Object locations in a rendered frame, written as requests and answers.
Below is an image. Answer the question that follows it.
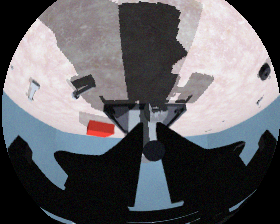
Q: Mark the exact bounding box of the red rectangular block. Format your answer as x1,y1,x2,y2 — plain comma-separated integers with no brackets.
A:
86,120,115,137

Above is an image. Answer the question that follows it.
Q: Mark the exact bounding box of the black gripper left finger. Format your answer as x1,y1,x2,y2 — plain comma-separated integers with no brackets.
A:
54,122,143,207

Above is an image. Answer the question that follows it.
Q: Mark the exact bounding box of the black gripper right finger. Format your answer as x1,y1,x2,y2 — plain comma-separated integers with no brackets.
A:
156,122,245,204

